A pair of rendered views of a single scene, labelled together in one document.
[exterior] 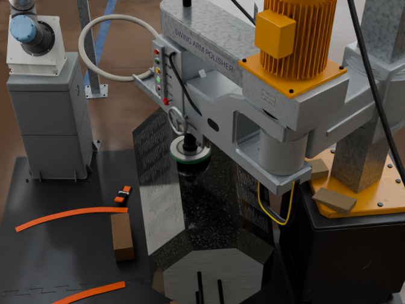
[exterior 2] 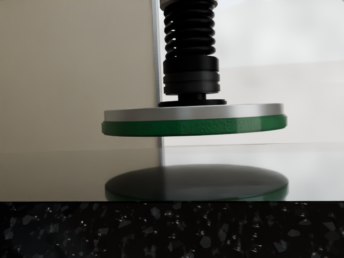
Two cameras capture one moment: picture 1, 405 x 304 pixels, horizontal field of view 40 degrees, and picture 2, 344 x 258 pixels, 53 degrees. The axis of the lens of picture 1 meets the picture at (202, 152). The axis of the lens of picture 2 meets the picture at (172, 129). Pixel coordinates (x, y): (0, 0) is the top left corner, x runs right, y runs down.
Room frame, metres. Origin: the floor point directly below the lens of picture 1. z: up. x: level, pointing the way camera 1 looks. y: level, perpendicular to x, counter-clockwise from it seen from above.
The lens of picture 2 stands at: (2.31, -0.36, 0.90)
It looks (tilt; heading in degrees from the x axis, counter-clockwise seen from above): 3 degrees down; 100
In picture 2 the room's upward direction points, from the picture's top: 2 degrees counter-clockwise
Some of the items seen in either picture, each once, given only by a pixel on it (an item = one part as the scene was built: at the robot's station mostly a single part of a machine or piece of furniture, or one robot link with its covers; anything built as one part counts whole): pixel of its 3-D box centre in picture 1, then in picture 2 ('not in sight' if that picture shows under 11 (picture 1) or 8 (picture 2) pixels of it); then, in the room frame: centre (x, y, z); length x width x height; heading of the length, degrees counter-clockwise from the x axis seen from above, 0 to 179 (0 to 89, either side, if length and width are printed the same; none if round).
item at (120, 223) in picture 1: (122, 236); not in sight; (2.35, 0.52, 0.07); 0.30 x 0.12 x 0.12; 11
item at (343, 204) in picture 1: (334, 198); not in sight; (1.97, -0.67, 0.80); 0.20 x 0.10 x 0.05; 50
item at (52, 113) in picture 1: (55, 117); not in sight; (3.16, 1.06, 0.43); 0.50 x 0.50 x 0.85; 89
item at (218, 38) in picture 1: (237, 53); not in sight; (1.98, -0.14, 1.64); 0.96 x 0.25 x 0.17; 37
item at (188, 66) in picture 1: (198, 84); not in sight; (2.20, 0.02, 1.35); 0.36 x 0.22 x 0.45; 37
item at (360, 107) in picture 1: (352, 97); not in sight; (2.03, -0.67, 1.39); 0.74 x 0.34 x 0.25; 131
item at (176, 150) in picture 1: (190, 147); (192, 111); (2.26, 0.07, 0.90); 0.21 x 0.21 x 0.01
